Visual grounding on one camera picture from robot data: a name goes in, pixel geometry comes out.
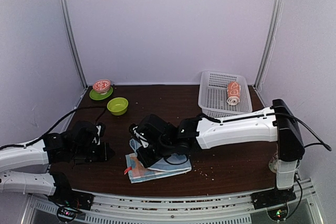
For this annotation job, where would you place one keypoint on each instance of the orange bunny pattern towel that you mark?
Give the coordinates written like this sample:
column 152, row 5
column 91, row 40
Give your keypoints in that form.
column 233, row 93

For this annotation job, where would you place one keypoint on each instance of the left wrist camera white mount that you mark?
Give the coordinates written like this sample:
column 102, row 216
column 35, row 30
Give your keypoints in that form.
column 96, row 139

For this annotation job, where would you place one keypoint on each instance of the blue patchwork towel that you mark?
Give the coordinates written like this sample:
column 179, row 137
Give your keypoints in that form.
column 172, row 166

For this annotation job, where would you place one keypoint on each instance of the lime green plate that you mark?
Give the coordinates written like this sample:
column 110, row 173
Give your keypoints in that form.
column 94, row 95

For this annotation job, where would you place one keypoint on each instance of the beige ceramic mug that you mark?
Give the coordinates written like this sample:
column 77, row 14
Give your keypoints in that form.
column 273, row 163

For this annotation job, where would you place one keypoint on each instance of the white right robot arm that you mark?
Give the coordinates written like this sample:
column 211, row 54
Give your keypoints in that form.
column 160, row 139

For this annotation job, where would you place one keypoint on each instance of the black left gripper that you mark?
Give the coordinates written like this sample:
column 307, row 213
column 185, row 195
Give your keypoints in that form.
column 103, row 157

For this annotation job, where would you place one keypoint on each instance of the lime green bowl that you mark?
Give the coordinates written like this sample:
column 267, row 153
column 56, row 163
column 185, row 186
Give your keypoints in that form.
column 118, row 106

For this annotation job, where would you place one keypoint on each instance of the aluminium front rail base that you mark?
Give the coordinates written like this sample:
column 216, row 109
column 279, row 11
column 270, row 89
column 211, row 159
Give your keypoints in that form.
column 229, row 208

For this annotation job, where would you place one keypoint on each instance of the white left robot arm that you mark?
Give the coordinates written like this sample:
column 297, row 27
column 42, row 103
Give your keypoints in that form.
column 81, row 147

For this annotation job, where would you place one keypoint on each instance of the aluminium frame post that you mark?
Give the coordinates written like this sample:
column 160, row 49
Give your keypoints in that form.
column 269, row 44
column 72, row 43

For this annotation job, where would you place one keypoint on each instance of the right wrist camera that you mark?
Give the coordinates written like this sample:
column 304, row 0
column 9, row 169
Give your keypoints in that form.
column 151, row 129

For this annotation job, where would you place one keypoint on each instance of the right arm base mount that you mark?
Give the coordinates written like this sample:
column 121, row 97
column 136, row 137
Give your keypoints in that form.
column 275, row 201

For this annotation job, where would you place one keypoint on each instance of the white plastic basket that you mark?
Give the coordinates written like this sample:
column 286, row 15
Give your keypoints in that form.
column 213, row 95

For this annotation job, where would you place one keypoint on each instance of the scattered rice crumbs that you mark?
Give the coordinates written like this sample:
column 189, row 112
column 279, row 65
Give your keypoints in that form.
column 205, row 170

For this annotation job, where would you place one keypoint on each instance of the right aluminium frame post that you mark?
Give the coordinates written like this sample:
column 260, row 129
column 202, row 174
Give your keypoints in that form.
column 269, row 44

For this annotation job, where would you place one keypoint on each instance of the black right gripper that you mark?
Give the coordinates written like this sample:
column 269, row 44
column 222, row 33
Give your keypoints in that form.
column 146, row 161

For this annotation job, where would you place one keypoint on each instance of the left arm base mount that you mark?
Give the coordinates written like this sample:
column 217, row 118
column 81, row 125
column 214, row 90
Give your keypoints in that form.
column 71, row 203

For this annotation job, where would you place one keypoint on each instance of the left aluminium frame post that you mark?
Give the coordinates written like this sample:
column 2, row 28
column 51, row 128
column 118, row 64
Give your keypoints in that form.
column 72, row 43

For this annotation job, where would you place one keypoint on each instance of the red patterned small bowl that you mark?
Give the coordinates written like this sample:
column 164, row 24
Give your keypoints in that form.
column 102, row 86

